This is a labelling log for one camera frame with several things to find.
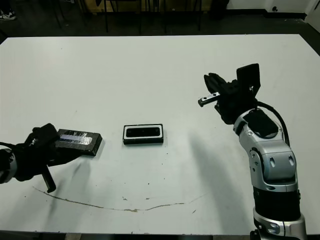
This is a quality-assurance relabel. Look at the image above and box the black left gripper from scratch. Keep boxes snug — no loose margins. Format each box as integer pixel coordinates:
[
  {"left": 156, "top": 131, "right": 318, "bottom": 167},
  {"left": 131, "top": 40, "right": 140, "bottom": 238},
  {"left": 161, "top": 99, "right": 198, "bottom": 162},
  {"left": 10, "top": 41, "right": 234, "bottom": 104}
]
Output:
[{"left": 14, "top": 134, "right": 85, "bottom": 194}]

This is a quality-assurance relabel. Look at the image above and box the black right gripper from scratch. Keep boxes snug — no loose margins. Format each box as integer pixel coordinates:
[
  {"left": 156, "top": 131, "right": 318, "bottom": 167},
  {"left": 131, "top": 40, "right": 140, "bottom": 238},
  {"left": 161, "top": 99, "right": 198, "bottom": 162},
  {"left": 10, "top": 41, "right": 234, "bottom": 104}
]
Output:
[{"left": 198, "top": 72, "right": 259, "bottom": 125}]

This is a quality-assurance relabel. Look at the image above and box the black lid with silver label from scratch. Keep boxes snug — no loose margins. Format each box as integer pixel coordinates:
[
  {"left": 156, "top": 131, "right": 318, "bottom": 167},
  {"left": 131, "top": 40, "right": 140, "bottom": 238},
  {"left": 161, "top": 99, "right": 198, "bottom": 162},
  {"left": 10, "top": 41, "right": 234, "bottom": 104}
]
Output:
[{"left": 55, "top": 128, "right": 104, "bottom": 157}]

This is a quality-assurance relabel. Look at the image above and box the black bar-shaped camera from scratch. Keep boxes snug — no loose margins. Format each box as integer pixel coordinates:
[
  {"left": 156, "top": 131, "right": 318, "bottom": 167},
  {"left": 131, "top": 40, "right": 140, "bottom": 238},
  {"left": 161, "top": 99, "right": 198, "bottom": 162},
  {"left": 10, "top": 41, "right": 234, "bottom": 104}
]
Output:
[{"left": 125, "top": 126, "right": 161, "bottom": 138}]

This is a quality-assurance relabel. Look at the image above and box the black box with white insert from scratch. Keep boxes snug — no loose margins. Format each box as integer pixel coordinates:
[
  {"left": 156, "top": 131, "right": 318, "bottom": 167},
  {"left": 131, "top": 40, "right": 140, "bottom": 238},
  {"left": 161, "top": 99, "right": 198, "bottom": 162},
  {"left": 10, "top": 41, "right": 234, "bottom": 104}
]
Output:
[{"left": 122, "top": 123, "right": 165, "bottom": 146}]

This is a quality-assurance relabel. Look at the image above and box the black trash bin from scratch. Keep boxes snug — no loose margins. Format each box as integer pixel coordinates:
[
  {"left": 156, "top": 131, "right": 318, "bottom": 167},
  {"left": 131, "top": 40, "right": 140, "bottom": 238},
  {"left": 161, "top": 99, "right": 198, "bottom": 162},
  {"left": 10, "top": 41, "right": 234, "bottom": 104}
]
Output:
[{"left": 208, "top": 0, "right": 230, "bottom": 18}]

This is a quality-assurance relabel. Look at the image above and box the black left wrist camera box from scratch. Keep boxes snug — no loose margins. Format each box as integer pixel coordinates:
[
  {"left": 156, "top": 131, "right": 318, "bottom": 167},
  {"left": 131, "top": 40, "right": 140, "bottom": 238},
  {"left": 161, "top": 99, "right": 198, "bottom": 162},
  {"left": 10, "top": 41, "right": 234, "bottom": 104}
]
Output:
[{"left": 31, "top": 123, "right": 60, "bottom": 145}]

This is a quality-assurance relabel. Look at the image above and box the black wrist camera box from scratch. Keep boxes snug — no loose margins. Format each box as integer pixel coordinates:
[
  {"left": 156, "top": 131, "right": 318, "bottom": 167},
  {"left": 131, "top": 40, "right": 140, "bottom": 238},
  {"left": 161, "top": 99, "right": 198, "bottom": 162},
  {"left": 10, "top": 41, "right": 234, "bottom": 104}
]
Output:
[
  {"left": 31, "top": 123, "right": 60, "bottom": 145},
  {"left": 236, "top": 63, "right": 261, "bottom": 94}
]

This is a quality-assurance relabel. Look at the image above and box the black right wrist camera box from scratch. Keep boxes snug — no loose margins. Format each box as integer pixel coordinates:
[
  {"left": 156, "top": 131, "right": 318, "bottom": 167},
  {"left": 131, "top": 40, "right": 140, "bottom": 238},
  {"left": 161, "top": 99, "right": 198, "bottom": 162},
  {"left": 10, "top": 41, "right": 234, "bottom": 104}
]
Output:
[{"left": 236, "top": 63, "right": 261, "bottom": 94}]

